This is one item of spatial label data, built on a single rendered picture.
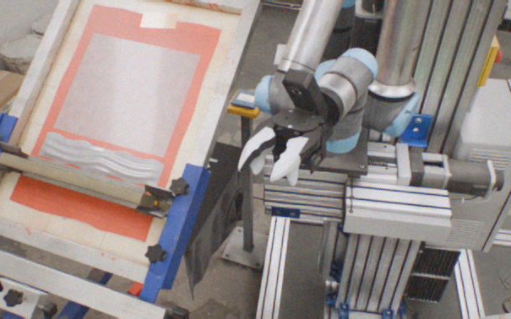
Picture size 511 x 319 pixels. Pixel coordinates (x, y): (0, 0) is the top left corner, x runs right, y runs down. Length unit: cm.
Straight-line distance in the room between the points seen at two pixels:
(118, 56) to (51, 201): 44
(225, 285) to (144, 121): 138
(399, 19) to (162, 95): 65
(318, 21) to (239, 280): 180
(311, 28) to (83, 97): 73
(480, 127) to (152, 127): 93
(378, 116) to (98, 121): 74
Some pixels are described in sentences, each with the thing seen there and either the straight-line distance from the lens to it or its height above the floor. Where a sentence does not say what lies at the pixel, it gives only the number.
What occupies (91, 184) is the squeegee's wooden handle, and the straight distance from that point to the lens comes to 128.
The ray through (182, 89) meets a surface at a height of 138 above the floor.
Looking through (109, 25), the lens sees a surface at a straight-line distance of 158.
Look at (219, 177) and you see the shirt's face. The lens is 174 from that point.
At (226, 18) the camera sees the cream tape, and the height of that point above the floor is 150.
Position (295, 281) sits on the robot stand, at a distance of 237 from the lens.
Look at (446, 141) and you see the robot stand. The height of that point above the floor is 119.
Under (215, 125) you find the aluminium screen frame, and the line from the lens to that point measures 129.
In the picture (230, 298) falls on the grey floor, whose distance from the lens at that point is 257.
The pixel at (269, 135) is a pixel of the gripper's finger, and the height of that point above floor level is 168.
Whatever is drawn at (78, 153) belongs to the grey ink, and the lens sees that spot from 144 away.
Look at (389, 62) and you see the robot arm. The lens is 117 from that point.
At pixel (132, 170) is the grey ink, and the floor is 125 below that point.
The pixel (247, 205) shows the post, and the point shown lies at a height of 36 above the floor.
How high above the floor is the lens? 218
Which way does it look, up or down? 43 degrees down
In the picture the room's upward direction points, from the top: straight up
